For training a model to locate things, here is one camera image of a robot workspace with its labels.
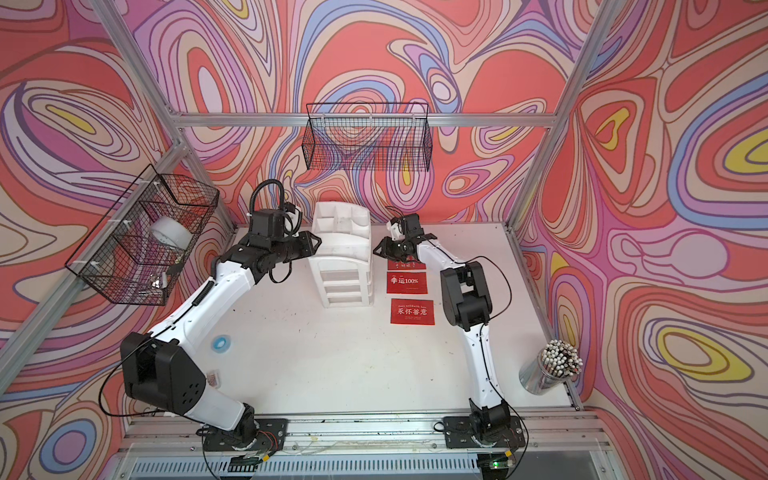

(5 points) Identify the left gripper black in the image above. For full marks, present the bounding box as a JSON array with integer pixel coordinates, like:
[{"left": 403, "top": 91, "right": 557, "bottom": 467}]
[{"left": 270, "top": 230, "right": 324, "bottom": 266}]

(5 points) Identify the red postcard white text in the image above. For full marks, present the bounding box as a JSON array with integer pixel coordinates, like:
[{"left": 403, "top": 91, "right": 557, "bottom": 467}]
[{"left": 387, "top": 260, "right": 426, "bottom": 271}]

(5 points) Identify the white plastic drawer organizer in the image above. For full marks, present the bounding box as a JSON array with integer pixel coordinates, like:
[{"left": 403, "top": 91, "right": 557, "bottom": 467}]
[{"left": 309, "top": 201, "right": 374, "bottom": 308}]

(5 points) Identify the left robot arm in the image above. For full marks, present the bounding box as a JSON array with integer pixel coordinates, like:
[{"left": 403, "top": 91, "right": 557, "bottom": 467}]
[{"left": 118, "top": 179, "right": 322, "bottom": 437}]

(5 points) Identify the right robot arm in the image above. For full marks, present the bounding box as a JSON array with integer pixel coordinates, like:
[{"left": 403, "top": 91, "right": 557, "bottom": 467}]
[{"left": 373, "top": 214, "right": 512, "bottom": 437}]

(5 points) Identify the black clip in basket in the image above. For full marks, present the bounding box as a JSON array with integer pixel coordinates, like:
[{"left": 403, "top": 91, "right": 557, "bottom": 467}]
[{"left": 164, "top": 263, "right": 184, "bottom": 277}]

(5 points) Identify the white tape roll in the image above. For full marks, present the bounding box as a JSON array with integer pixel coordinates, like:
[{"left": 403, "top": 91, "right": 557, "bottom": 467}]
[{"left": 150, "top": 216, "right": 192, "bottom": 250}]

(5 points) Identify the cup of white pencils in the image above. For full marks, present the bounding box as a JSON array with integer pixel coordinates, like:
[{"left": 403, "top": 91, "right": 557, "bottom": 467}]
[{"left": 519, "top": 339, "right": 584, "bottom": 395}]

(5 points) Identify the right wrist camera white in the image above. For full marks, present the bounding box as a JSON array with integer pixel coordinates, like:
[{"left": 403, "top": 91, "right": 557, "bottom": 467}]
[{"left": 387, "top": 219, "right": 403, "bottom": 241}]

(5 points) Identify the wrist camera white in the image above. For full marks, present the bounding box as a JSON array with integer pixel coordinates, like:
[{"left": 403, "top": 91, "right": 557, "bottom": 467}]
[
  {"left": 282, "top": 202, "right": 303, "bottom": 236},
  {"left": 387, "top": 219, "right": 403, "bottom": 241}
]

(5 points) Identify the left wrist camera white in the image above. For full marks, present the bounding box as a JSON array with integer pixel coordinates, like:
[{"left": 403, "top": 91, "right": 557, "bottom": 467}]
[{"left": 282, "top": 202, "right": 303, "bottom": 236}]

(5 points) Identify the black wire basket back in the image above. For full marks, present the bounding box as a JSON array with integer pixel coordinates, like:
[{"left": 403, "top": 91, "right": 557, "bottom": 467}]
[{"left": 301, "top": 101, "right": 433, "bottom": 173}]

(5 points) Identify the black wire basket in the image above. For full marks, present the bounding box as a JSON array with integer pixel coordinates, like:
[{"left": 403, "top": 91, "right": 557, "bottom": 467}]
[
  {"left": 65, "top": 165, "right": 219, "bottom": 306},
  {"left": 301, "top": 101, "right": 433, "bottom": 173}
]

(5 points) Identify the black wire basket left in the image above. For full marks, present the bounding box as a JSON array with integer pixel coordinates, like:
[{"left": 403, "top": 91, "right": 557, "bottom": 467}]
[{"left": 65, "top": 165, "right": 219, "bottom": 306}]

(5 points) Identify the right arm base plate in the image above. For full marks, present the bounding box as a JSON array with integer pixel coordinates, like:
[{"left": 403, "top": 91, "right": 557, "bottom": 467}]
[{"left": 435, "top": 416, "right": 527, "bottom": 451}]

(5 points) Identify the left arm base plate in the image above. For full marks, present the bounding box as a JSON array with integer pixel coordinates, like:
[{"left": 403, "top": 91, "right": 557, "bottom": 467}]
[{"left": 197, "top": 417, "right": 289, "bottom": 454}]

